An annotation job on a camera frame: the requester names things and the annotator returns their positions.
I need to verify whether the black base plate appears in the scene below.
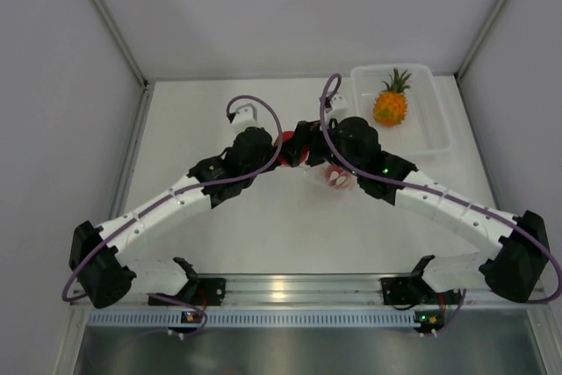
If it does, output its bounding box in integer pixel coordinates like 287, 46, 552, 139
380, 277, 422, 306
167, 277, 227, 306

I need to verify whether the white plastic basket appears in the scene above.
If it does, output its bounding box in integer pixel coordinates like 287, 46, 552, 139
350, 63, 451, 158

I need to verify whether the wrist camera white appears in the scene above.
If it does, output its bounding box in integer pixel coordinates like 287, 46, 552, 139
325, 93, 349, 115
227, 104, 260, 133

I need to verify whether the aluminium mounting rail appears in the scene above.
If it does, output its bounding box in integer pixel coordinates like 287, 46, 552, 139
69, 272, 548, 306

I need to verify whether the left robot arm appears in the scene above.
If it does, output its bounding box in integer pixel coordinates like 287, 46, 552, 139
69, 127, 281, 309

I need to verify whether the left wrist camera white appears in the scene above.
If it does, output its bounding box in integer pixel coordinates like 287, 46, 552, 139
227, 104, 260, 133

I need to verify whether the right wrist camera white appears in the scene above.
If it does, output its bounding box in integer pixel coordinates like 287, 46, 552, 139
325, 93, 349, 115

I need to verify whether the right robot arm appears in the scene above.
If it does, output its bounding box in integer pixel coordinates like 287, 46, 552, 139
279, 117, 550, 303

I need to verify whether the fake pineapple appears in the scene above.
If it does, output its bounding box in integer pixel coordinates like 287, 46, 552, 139
372, 68, 412, 127

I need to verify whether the clear zip top bag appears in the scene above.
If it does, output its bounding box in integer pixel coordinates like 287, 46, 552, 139
305, 162, 356, 192

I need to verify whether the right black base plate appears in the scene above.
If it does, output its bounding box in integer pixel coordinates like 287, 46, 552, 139
380, 277, 422, 306

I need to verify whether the white slotted cable duct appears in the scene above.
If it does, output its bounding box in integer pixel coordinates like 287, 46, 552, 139
87, 309, 421, 328

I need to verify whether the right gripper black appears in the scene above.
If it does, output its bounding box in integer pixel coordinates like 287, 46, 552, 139
277, 115, 364, 177

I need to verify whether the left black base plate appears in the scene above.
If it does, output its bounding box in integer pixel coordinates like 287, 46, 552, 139
167, 277, 227, 306

